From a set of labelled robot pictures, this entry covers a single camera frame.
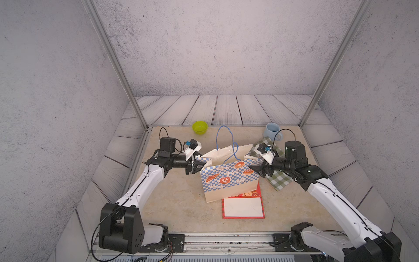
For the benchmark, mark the right metal frame post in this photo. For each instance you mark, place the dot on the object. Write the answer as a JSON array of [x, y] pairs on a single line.
[[348, 37]]

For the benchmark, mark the green checkered cloth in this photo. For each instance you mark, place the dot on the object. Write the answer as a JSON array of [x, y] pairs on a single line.
[[279, 179]]

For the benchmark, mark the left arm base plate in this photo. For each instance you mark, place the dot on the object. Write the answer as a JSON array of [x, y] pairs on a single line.
[[174, 242]]

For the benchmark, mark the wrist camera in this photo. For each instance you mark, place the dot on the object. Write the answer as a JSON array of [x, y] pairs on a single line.
[[265, 152], [192, 149]]

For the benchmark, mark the red and white paper bag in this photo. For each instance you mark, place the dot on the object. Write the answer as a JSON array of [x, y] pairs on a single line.
[[244, 206]]

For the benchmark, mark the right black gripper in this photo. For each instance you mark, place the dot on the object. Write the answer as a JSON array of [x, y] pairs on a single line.
[[260, 170]]

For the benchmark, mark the blue checkered paper bag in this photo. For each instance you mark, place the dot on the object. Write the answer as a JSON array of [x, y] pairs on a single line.
[[227, 171]]

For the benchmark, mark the metal frame post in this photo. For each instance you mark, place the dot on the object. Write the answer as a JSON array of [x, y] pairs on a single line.
[[348, 37], [106, 43]]

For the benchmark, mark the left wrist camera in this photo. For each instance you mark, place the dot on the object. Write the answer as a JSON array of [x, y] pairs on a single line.
[[192, 149]]

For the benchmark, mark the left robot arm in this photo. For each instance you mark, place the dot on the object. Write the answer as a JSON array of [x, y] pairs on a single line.
[[121, 226]]

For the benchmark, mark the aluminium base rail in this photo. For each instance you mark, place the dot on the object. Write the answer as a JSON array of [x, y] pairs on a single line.
[[217, 247]]

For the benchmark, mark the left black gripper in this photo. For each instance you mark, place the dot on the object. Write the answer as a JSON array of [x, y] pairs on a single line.
[[189, 167]]

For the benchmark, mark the left metal frame post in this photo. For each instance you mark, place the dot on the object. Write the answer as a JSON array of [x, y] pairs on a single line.
[[106, 43]]

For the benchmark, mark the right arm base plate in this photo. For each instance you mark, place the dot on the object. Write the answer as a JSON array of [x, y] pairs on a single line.
[[282, 243]]

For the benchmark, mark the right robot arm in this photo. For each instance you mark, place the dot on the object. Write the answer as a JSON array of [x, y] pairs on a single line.
[[362, 240]]

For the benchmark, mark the light blue mug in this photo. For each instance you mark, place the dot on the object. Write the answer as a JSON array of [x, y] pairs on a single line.
[[272, 132]]

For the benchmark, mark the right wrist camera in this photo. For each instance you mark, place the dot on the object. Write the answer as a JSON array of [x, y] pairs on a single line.
[[265, 152]]

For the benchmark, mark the green bowl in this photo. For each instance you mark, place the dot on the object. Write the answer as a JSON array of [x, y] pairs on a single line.
[[200, 127]]

